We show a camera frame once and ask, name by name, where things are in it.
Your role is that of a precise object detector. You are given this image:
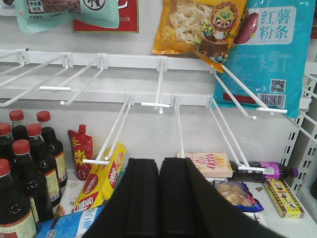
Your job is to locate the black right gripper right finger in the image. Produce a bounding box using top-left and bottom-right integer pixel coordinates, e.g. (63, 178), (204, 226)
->
(159, 158), (280, 238)

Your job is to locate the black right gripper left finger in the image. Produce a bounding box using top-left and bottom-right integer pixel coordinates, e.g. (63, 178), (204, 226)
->
(83, 158), (159, 238)

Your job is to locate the teal goji berry pouch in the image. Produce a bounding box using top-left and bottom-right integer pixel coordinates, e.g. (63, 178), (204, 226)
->
(14, 0), (119, 34)

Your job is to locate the yellow Nabati wafer box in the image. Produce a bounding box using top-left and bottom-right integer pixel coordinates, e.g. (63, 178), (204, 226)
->
(73, 143), (127, 212)

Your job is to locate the Pocky biscuit box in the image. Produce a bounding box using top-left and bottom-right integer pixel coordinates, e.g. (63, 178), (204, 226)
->
(184, 152), (233, 178)

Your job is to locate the blue snack bag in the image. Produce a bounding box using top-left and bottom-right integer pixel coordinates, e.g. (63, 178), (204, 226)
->
(215, 181), (264, 213)

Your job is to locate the blue white bag on shelf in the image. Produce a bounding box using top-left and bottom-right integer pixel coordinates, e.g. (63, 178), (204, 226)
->
(36, 206), (104, 238)

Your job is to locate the red sauce spout pouch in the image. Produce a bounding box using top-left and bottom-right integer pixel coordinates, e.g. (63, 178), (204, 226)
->
(68, 124), (93, 180)

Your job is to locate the purple label dark bottle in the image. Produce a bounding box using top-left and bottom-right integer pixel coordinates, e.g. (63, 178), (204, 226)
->
(228, 161), (299, 183)

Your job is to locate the yellow red small box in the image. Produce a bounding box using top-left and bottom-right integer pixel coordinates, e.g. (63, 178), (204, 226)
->
(264, 180), (305, 219)

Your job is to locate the soy sauce bottle red cap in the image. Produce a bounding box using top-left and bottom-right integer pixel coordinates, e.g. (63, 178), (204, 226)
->
(12, 139), (61, 224)
(0, 159), (37, 238)

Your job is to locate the blue sweet potato noodle bag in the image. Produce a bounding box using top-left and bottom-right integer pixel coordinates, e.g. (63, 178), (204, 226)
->
(214, 0), (316, 119)

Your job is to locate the yellow white fungus packet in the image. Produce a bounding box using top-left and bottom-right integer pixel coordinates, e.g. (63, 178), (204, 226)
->
(152, 0), (247, 73)

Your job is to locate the red spice packet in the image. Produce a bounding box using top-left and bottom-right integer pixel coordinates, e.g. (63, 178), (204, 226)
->
(73, 0), (139, 33)

